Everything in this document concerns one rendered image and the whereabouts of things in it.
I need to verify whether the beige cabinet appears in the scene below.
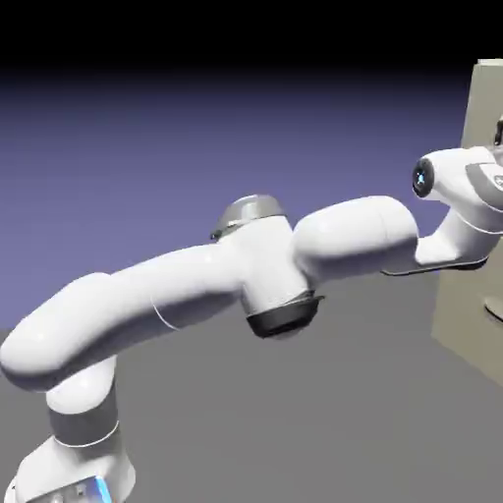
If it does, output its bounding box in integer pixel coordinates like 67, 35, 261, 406
430, 58, 503, 389

